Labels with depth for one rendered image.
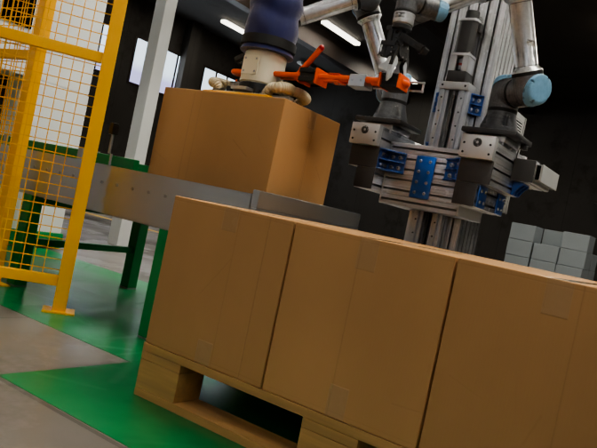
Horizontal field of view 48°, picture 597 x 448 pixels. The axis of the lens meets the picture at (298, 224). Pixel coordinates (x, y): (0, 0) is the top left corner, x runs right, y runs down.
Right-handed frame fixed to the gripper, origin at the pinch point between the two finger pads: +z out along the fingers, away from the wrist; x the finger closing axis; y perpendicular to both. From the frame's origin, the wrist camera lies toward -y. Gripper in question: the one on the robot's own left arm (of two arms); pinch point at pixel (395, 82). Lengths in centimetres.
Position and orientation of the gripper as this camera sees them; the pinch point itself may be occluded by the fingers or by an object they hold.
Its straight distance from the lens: 240.5
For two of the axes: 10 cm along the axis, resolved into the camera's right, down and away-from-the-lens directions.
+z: -2.1, 9.8, 0.2
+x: -5.6, -1.1, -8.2
